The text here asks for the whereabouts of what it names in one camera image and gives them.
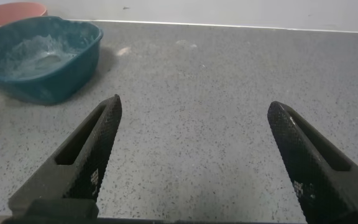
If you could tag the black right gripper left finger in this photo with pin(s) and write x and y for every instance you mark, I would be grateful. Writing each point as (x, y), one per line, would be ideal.
(73, 174)

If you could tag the pink bowl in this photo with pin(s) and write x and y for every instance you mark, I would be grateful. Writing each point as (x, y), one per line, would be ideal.
(8, 13)

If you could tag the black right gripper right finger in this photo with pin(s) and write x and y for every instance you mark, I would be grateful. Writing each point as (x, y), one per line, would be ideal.
(322, 174)

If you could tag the blue transparent mixing bowl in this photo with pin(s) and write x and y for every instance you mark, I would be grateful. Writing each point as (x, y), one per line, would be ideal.
(73, 76)

